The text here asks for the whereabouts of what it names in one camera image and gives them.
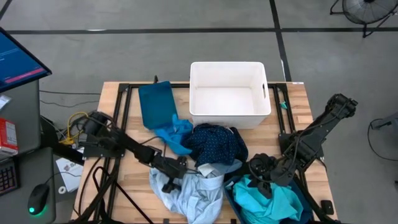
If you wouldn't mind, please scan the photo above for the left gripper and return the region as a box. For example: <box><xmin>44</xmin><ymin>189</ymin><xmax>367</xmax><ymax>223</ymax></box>
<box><xmin>152</xmin><ymin>154</ymin><xmax>189</xmax><ymax>194</ymax></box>

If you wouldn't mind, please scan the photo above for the white printed paper sheet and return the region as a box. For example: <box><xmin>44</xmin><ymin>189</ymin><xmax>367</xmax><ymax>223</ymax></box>
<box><xmin>55</xmin><ymin>157</ymin><xmax>84</xmax><ymax>193</ymax></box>

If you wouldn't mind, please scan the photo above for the grey box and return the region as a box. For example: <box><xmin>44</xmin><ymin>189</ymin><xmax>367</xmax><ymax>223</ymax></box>
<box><xmin>369</xmin><ymin>112</ymin><xmax>398</xmax><ymax>131</ymax></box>

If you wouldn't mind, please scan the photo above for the blue computer monitor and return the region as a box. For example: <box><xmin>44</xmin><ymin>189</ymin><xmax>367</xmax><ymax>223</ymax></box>
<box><xmin>0</xmin><ymin>26</ymin><xmax>53</xmax><ymax>93</ymax></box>

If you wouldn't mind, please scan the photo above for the black floor fan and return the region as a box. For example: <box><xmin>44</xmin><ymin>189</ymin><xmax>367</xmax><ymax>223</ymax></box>
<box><xmin>329</xmin><ymin>0</ymin><xmax>398</xmax><ymax>39</ymax></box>

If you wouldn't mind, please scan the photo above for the red and white box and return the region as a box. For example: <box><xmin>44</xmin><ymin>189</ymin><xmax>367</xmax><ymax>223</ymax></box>
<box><xmin>0</xmin><ymin>118</ymin><xmax>19</xmax><ymax>156</ymax></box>

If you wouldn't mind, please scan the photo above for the black cloth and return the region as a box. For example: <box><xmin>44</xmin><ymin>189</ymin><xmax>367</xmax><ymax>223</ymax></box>
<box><xmin>224</xmin><ymin>161</ymin><xmax>253</xmax><ymax>182</ymax></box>

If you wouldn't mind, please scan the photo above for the white paper slip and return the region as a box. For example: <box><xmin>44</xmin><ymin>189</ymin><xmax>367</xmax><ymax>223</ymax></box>
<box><xmin>0</xmin><ymin>95</ymin><xmax>12</xmax><ymax>110</ymax></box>

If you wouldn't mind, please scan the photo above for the yellow cable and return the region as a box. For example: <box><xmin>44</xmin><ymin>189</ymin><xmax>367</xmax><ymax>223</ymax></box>
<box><xmin>58</xmin><ymin>111</ymin><xmax>90</xmax><ymax>146</ymax></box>

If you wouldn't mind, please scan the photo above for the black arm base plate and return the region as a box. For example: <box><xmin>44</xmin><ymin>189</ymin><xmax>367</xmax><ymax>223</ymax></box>
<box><xmin>279</xmin><ymin>132</ymin><xmax>325</xmax><ymax>169</ymax></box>
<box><xmin>82</xmin><ymin>142</ymin><xmax>125</xmax><ymax>159</ymax></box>

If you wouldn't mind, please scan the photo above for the turquoise cloth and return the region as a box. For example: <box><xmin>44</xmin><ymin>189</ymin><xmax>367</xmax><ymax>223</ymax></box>
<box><xmin>232</xmin><ymin>174</ymin><xmax>304</xmax><ymax>224</ymax></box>

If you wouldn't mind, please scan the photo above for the navy dotted cloth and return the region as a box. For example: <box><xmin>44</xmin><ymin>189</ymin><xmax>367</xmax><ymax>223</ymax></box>
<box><xmin>182</xmin><ymin>123</ymin><xmax>249</xmax><ymax>168</ymax></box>

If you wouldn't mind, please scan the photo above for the black computer mouse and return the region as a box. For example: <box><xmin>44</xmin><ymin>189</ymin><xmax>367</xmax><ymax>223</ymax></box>
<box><xmin>27</xmin><ymin>183</ymin><xmax>50</xmax><ymax>216</ymax></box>

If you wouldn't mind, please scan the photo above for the bright blue cloth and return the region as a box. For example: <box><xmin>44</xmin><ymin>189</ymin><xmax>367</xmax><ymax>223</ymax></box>
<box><xmin>154</xmin><ymin>113</ymin><xmax>194</xmax><ymax>156</ymax></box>

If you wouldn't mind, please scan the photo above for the teal blue plastic tray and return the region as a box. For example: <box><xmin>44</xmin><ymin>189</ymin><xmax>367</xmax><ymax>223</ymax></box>
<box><xmin>138</xmin><ymin>80</ymin><xmax>178</xmax><ymax>131</ymax></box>

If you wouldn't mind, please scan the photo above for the black floor cable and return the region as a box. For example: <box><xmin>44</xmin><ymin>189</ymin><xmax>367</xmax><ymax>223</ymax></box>
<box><xmin>39</xmin><ymin>99</ymin><xmax>100</xmax><ymax>108</ymax></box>

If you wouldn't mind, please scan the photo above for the white plastic storage bin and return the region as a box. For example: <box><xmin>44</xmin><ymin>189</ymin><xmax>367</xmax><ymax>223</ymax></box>
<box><xmin>188</xmin><ymin>61</ymin><xmax>272</xmax><ymax>129</ymax></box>

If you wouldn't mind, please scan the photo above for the black looped cable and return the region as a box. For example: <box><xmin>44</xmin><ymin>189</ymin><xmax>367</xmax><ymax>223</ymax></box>
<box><xmin>367</xmin><ymin>118</ymin><xmax>398</xmax><ymax>162</ymax></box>

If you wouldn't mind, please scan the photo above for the light blue shirt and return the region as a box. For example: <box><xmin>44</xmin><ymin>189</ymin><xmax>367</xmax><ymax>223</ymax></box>
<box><xmin>148</xmin><ymin>167</ymin><xmax>225</xmax><ymax>224</ymax></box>

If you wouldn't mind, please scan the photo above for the dark blue fabric basket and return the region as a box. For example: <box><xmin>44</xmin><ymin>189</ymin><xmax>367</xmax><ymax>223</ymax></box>
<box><xmin>223</xmin><ymin>174</ymin><xmax>313</xmax><ymax>224</ymax></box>

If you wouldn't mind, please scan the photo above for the small black block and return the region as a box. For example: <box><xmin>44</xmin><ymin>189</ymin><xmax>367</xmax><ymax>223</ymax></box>
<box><xmin>320</xmin><ymin>200</ymin><xmax>335</xmax><ymax>216</ymax></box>

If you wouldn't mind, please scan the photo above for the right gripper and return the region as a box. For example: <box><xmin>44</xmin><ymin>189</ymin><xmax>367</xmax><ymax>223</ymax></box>
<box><xmin>248</xmin><ymin>153</ymin><xmax>280</xmax><ymax>200</ymax></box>

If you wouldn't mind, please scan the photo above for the black keyboard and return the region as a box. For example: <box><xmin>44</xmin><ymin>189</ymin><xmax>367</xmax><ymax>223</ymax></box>
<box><xmin>0</xmin><ymin>158</ymin><xmax>19</xmax><ymax>197</ymax></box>

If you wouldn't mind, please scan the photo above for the black cable bundle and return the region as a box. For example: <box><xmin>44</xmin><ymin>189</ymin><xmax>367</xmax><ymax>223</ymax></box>
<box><xmin>73</xmin><ymin>155</ymin><xmax>155</xmax><ymax>224</ymax></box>

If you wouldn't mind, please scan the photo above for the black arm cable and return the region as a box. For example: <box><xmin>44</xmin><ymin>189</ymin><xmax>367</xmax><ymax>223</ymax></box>
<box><xmin>292</xmin><ymin>167</ymin><xmax>343</xmax><ymax>224</ymax></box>

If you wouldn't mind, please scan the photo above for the grey side desk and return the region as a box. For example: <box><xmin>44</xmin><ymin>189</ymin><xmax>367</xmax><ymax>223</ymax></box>
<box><xmin>0</xmin><ymin>79</ymin><xmax>57</xmax><ymax>224</ymax></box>

